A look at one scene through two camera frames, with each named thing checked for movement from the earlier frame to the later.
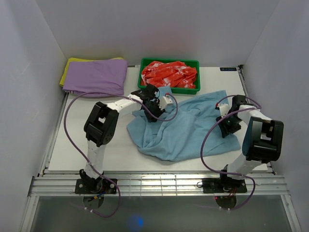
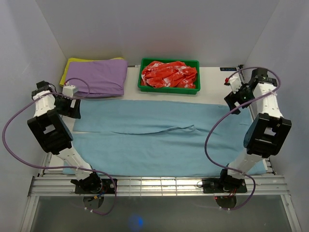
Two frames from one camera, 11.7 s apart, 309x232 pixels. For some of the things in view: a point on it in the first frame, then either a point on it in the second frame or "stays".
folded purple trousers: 103,76 stays
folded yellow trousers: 78,59 stays
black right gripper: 225,130 -> 231,98
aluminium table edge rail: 64,185 stays
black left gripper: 151,118 -> 70,111
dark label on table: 228,69 stays
